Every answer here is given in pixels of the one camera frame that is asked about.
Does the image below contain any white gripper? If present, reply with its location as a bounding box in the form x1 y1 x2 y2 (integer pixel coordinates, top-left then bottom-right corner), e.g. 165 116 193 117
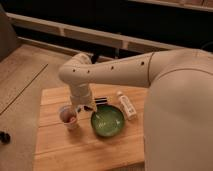
70 94 97 112

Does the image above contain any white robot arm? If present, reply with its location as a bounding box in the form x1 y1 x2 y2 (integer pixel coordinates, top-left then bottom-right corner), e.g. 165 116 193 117
59 51 170 111

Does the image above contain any green ceramic bowl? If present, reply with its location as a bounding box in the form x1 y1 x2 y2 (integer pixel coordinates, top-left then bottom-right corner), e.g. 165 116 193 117
91 105 125 137

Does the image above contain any black rectangular box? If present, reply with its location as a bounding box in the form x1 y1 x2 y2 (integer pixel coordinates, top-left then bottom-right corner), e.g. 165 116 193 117
95 97 108 103

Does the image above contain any white yogurt cup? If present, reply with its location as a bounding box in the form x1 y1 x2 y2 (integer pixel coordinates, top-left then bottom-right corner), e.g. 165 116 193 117
59 105 78 131

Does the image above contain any wooden table board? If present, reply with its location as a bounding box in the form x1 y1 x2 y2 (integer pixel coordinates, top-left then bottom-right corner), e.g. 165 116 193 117
33 85 147 171

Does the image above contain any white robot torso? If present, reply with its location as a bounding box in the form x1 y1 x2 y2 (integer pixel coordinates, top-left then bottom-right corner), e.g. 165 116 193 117
144 49 213 171

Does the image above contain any small black floor object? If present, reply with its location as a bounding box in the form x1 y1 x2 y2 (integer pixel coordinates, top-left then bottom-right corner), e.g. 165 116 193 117
0 131 11 144

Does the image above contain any black shelf bracket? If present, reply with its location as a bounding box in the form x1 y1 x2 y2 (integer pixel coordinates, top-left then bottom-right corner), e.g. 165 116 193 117
91 54 100 64

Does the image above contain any white shelf rail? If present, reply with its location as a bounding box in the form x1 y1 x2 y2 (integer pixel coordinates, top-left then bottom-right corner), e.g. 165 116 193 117
6 13 181 53

